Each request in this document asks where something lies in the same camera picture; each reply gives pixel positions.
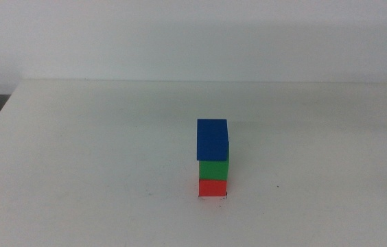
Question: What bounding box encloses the blue cube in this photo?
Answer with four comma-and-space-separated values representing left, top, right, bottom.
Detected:
196, 118, 229, 162

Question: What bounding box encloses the green cube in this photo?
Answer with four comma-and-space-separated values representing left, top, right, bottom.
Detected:
198, 141, 231, 182

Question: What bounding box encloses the red cube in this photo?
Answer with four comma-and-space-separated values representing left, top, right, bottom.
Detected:
198, 178, 228, 198

